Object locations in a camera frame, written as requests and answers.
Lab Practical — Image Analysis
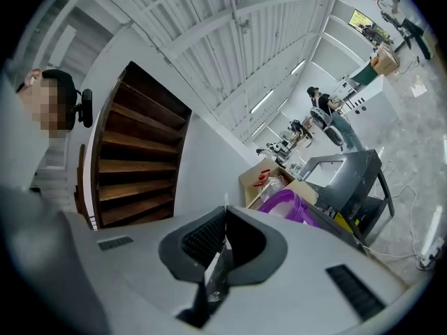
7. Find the black monitor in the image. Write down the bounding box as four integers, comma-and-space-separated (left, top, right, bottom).
349, 8, 376, 29

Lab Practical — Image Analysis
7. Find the clear plastic bottle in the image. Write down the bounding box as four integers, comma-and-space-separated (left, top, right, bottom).
260, 175, 293, 204

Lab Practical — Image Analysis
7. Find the black table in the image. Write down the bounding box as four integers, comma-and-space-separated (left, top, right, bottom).
299, 149, 395, 247

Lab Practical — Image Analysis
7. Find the brown wooden staircase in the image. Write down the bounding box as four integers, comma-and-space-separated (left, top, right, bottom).
75, 60, 193, 230

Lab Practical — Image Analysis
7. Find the red plastic handle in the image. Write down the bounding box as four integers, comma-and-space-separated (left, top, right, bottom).
251, 168, 272, 188

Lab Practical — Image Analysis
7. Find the person in grey shirt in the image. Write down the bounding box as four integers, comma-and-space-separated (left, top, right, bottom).
0, 71, 102, 335

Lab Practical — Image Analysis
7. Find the open cardboard box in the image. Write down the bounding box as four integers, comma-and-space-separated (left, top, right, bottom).
238, 157, 319, 211

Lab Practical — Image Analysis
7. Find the purple plastic tub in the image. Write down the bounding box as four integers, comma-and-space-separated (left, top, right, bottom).
295, 200, 321, 228

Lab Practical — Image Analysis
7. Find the white power strip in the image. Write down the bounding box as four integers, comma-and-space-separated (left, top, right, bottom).
417, 237, 444, 271

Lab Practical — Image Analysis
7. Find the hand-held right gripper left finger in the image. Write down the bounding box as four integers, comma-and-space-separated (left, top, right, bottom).
61, 204, 228, 335

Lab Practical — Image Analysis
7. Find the white power cable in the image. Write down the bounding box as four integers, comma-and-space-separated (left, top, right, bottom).
362, 185, 420, 261

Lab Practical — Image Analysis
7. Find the purple round lid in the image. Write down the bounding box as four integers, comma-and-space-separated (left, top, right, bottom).
257, 188, 305, 223

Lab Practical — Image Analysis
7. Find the white black round device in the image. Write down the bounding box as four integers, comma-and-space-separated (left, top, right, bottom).
309, 105, 345, 147

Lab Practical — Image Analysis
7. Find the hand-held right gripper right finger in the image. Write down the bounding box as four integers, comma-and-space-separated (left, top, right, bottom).
209, 204, 408, 335

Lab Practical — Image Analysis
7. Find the black head-worn camera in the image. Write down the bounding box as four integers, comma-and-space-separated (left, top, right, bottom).
73, 88, 94, 129

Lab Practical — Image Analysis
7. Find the person's head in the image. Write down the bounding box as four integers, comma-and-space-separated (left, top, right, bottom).
15, 68, 78, 140

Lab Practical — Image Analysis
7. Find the white cabinet block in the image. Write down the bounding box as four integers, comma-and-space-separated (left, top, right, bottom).
344, 73, 401, 132

